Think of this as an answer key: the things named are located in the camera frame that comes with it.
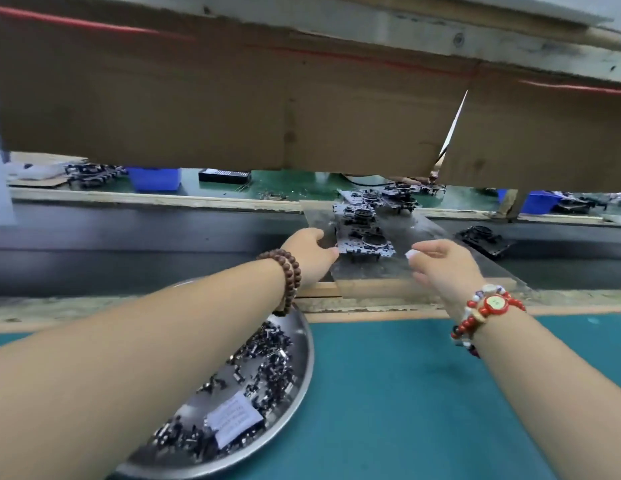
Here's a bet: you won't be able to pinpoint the person's left hand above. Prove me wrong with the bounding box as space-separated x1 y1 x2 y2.
280 227 342 291

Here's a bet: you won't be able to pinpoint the person's right hand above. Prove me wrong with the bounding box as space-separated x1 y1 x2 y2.
405 237 487 306

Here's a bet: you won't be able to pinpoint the metal chassis plate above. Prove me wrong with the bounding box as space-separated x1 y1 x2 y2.
335 229 398 264

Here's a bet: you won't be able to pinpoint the finished mechanisms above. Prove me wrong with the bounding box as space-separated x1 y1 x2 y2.
333 179 422 231

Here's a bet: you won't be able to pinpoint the pile of small metal parts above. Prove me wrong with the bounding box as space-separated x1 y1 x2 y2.
150 319 296 461

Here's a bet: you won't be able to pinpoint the round metal bowl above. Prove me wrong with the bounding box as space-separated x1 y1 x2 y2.
110 279 316 480

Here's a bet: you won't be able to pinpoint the black conveyor belt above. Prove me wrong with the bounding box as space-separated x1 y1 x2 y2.
0 199 621 296

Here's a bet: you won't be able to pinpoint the person's left forearm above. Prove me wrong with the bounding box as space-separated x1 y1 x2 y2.
0 257 286 480

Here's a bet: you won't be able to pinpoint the person's right forearm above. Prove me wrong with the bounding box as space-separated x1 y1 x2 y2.
471 309 621 480

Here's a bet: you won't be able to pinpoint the clear plastic sheet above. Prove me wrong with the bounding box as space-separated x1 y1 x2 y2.
300 199 532 301

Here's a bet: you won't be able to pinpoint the blue plastic bin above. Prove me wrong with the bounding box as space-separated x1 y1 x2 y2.
127 167 182 193
497 189 564 216

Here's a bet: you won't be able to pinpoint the black flat box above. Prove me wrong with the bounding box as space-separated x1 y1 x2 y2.
198 169 252 186

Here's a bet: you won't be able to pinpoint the brown cardboard panel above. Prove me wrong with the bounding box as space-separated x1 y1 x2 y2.
0 9 621 191

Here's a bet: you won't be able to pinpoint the wooden shelf beam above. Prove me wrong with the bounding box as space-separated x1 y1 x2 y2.
90 0 621 86

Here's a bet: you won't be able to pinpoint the brown bead bracelet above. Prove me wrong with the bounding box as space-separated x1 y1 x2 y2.
256 247 302 318

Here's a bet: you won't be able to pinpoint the red white bead bracelet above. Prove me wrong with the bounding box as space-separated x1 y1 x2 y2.
451 283 527 358

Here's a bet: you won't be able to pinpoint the red cord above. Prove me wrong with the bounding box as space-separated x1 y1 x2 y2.
0 5 621 96

